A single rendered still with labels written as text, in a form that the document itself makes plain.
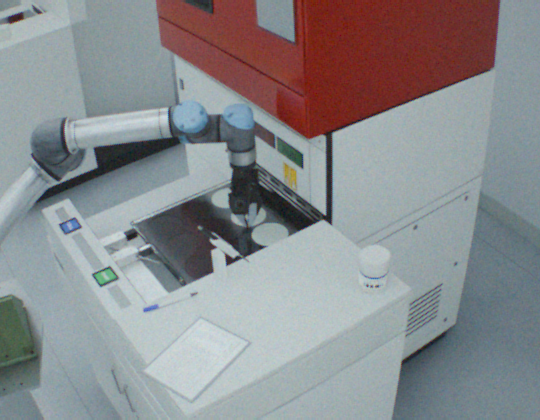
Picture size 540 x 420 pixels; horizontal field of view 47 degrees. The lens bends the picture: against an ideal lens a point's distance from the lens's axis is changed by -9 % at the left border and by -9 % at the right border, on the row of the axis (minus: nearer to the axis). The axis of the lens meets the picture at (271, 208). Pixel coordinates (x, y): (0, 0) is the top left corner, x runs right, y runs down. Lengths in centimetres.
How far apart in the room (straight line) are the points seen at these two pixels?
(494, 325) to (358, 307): 143
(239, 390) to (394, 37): 93
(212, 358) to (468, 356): 152
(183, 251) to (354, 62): 68
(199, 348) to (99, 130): 57
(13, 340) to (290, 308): 71
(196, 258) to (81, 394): 111
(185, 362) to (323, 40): 78
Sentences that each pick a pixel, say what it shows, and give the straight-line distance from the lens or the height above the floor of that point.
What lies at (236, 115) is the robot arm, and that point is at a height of 126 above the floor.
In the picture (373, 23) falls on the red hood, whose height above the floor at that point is 148.
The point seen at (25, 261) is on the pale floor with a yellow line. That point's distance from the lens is 345.
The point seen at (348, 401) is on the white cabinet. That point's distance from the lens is 175.
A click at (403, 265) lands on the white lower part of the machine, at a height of 62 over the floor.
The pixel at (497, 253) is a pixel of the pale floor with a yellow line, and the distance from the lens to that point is 328.
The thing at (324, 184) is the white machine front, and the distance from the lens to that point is 174.
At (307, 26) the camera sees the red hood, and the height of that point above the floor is 152.
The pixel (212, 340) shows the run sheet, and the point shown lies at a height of 97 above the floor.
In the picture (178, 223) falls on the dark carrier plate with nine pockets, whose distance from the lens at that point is 194.
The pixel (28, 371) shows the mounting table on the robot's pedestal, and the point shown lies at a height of 82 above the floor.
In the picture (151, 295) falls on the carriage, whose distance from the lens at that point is 176.
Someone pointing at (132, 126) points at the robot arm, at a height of 130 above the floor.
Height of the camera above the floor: 207
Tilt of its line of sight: 37 degrees down
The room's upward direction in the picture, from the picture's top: 3 degrees counter-clockwise
